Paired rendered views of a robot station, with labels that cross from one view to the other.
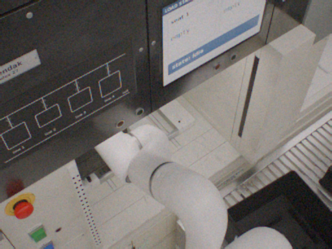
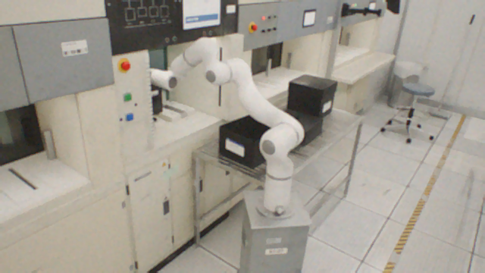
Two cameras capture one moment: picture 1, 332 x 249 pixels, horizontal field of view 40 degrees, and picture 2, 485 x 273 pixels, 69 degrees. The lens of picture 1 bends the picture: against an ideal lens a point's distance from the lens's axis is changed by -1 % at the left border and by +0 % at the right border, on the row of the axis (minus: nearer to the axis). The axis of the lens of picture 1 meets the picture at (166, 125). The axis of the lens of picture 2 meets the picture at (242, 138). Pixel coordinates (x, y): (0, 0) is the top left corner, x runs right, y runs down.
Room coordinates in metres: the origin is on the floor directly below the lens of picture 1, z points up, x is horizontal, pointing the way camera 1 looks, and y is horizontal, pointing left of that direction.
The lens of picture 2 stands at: (-1.22, 0.26, 1.79)
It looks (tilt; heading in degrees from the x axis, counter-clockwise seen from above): 26 degrees down; 342
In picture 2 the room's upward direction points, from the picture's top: 3 degrees clockwise
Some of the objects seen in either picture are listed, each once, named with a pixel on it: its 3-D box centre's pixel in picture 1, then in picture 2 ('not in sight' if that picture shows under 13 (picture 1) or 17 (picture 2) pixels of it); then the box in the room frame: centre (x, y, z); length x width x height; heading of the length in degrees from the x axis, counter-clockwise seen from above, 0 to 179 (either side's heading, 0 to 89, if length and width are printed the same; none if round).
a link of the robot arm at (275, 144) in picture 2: not in sight; (278, 152); (0.00, -0.30, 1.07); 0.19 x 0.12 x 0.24; 127
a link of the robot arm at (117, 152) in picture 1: (122, 155); (164, 80); (0.62, 0.11, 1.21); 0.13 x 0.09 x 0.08; 37
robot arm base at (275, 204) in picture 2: not in sight; (277, 190); (0.02, -0.33, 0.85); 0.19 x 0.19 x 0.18
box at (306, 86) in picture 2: not in sight; (311, 96); (1.10, -1.03, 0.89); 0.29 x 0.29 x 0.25; 39
